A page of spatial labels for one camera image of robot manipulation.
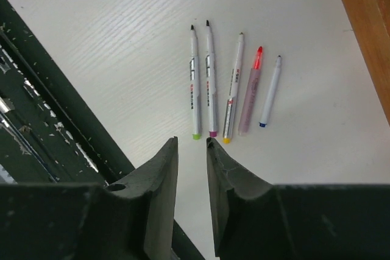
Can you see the blue capped whiteboard marker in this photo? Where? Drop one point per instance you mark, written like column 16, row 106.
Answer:
column 267, row 107

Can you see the orange wooden compartment tray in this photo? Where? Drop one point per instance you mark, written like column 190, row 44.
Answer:
column 370, row 22

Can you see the magenta capped marker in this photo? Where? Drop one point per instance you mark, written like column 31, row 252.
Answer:
column 211, row 84

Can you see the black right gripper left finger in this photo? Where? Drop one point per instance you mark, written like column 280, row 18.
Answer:
column 151, row 191

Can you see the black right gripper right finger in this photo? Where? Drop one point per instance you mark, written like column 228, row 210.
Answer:
column 246, row 218

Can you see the pink highlighter pen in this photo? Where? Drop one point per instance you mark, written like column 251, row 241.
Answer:
column 251, row 92

